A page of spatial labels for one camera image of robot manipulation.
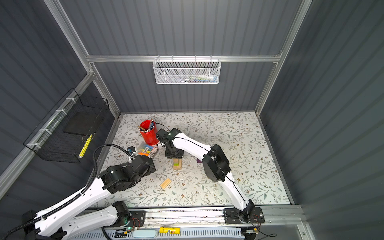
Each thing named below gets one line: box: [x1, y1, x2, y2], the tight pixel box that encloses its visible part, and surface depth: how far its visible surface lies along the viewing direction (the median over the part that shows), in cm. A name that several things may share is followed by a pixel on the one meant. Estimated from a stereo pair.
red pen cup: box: [138, 117, 159, 146], surface depth 98 cm
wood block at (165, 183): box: [160, 178, 172, 189], surface depth 86 cm
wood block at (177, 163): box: [172, 158, 183, 170], surface depth 91 cm
